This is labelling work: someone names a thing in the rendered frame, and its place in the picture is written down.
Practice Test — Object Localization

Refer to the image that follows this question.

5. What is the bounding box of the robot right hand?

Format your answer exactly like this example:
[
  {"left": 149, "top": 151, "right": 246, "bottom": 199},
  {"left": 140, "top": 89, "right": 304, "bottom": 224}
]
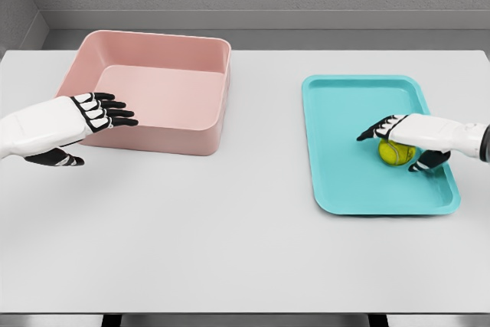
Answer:
[{"left": 356, "top": 113, "right": 462, "bottom": 173}]

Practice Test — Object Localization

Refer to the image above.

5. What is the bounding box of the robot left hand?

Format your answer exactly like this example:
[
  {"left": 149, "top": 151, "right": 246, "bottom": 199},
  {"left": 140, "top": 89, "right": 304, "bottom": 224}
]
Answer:
[{"left": 18, "top": 92, "right": 139, "bottom": 168}]

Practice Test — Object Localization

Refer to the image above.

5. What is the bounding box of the yellow tennis ball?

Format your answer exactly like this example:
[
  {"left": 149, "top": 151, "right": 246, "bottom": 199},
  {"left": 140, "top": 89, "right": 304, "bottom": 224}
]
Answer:
[{"left": 377, "top": 139, "right": 417, "bottom": 168}]

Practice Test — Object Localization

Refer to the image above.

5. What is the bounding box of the blue rectangular tray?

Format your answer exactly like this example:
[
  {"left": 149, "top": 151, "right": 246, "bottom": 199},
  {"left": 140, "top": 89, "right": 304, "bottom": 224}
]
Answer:
[{"left": 301, "top": 74, "right": 462, "bottom": 217}]

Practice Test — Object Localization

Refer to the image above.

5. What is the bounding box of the pink rectangular basket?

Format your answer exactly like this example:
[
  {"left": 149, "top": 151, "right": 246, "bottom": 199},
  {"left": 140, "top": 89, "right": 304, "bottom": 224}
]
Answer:
[{"left": 53, "top": 29, "right": 232, "bottom": 158}]

